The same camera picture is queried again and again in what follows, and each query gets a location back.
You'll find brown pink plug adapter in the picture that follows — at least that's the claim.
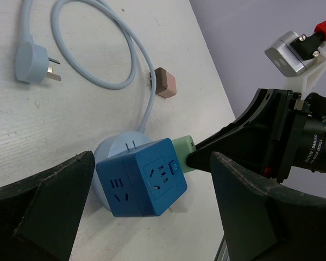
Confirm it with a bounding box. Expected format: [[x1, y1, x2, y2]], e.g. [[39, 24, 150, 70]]
[[154, 67, 177, 99]]

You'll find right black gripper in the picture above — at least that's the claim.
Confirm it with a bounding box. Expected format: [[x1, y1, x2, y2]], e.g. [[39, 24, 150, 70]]
[[186, 89, 326, 183]]

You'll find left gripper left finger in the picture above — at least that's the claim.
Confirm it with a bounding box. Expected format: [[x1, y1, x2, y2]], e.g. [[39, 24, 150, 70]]
[[0, 151, 95, 260]]

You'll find white table board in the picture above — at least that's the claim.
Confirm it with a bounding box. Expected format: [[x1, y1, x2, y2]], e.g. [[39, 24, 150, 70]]
[[0, 1, 234, 260]]

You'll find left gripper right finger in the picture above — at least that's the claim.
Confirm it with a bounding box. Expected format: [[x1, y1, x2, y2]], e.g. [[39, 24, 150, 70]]
[[210, 152, 326, 260]]

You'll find green plug adapter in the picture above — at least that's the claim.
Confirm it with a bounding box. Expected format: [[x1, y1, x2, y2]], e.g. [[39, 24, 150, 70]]
[[172, 135, 196, 173]]

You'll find round light blue power strip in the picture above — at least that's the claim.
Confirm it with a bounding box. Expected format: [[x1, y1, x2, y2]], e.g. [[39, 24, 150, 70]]
[[15, 0, 155, 212]]

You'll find blue cube socket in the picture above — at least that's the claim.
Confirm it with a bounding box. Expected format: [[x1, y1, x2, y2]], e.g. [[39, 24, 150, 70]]
[[95, 138, 187, 218]]

